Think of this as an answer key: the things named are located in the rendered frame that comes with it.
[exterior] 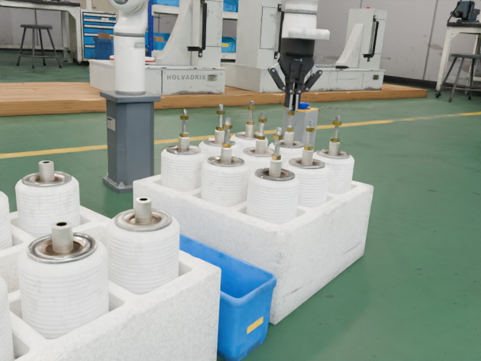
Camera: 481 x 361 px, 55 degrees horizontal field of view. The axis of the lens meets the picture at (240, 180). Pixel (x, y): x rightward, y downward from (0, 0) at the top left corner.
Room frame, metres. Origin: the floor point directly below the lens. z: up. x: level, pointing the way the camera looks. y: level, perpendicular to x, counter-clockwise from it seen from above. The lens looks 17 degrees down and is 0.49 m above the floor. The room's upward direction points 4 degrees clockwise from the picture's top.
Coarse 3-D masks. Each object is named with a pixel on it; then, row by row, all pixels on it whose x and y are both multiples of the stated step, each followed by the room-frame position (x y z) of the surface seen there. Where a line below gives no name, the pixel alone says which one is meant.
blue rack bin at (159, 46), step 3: (147, 33) 6.13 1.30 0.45; (153, 33) 6.45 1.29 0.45; (156, 33) 6.48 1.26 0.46; (159, 33) 6.50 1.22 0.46; (162, 33) 6.54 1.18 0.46; (165, 33) 6.53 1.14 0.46; (147, 36) 6.16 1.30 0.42; (153, 36) 6.45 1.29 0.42; (156, 36) 6.47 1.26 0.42; (159, 36) 6.50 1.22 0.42; (162, 36) 6.53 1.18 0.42; (165, 36) 6.52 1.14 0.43; (168, 36) 6.46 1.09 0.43; (147, 39) 6.16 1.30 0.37; (153, 39) 6.02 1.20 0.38; (165, 39) 6.51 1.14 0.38; (147, 42) 6.16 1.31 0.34; (153, 42) 6.04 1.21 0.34; (156, 42) 5.96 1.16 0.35; (159, 42) 5.97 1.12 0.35; (162, 42) 6.00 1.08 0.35; (165, 42) 6.02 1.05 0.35; (153, 45) 6.04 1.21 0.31; (156, 45) 5.98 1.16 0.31; (159, 45) 5.98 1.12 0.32; (162, 45) 6.01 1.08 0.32; (147, 48) 6.18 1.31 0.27; (153, 48) 6.04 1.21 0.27; (156, 48) 5.98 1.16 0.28; (159, 48) 5.98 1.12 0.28; (162, 48) 6.01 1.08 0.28
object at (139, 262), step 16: (112, 224) 0.55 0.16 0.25; (176, 224) 0.57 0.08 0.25; (112, 240) 0.53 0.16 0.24; (128, 240) 0.52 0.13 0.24; (144, 240) 0.52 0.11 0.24; (160, 240) 0.53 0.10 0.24; (176, 240) 0.55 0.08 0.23; (112, 256) 0.53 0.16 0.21; (128, 256) 0.52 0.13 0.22; (144, 256) 0.52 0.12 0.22; (160, 256) 0.53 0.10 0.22; (176, 256) 0.55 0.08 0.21; (112, 272) 0.53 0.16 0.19; (128, 272) 0.52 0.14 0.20; (144, 272) 0.52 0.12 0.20; (160, 272) 0.53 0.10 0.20; (176, 272) 0.56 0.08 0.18; (128, 288) 0.52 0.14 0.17; (144, 288) 0.52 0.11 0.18
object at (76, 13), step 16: (0, 0) 5.56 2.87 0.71; (16, 0) 5.64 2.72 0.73; (32, 0) 5.75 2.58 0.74; (48, 0) 5.86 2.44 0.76; (64, 16) 6.58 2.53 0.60; (64, 32) 6.57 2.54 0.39; (80, 32) 6.09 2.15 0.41; (16, 48) 6.20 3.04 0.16; (48, 48) 6.44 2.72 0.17; (64, 48) 6.56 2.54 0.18; (80, 48) 6.08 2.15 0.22; (80, 64) 6.08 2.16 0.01
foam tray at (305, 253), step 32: (160, 192) 0.89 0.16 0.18; (192, 192) 0.89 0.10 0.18; (352, 192) 0.96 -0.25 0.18; (192, 224) 0.83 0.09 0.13; (224, 224) 0.79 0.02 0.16; (256, 224) 0.75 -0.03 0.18; (288, 224) 0.75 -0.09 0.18; (320, 224) 0.81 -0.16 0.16; (352, 224) 0.94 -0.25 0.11; (256, 256) 0.74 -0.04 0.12; (288, 256) 0.73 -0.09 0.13; (320, 256) 0.83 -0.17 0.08; (352, 256) 0.96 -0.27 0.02; (288, 288) 0.74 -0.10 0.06; (320, 288) 0.84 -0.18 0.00
